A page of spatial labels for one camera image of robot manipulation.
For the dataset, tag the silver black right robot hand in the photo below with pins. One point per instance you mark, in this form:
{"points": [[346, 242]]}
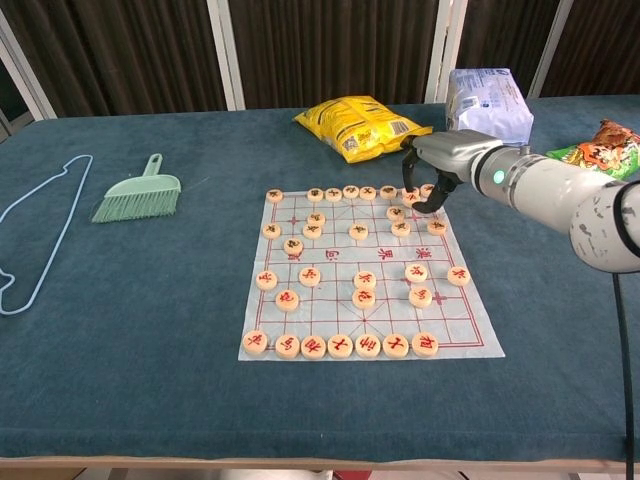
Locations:
{"points": [[447, 155]]}

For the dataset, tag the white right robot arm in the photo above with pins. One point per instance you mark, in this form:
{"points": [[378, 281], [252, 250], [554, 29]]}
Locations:
{"points": [[560, 190]]}

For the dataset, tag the Chinese chess board sheet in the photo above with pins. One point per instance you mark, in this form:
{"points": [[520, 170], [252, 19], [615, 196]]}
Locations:
{"points": [[345, 260]]}

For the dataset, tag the mint green hand brush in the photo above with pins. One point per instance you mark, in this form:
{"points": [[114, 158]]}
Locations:
{"points": [[140, 197]]}

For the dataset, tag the pale blue tissue pack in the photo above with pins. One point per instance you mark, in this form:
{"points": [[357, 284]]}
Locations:
{"points": [[487, 107]]}

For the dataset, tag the yellow snack bag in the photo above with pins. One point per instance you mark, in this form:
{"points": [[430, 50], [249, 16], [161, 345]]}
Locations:
{"points": [[360, 125]]}

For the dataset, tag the green snack packet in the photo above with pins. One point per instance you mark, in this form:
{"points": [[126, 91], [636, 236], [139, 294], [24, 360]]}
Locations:
{"points": [[607, 162]]}

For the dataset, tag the dark brown curtain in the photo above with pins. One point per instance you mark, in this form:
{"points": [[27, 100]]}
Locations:
{"points": [[325, 50]]}

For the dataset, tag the orange brown snack packet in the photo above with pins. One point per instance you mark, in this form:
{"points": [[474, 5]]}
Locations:
{"points": [[617, 132]]}

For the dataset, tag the teal tablecloth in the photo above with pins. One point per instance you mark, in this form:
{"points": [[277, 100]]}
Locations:
{"points": [[150, 325]]}

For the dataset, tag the white frame post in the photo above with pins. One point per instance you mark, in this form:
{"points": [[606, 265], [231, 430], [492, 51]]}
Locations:
{"points": [[446, 45], [226, 50], [550, 45]]}

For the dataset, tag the slanted white frame bar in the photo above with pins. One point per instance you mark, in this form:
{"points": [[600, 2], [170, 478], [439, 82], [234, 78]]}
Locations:
{"points": [[27, 70]]}

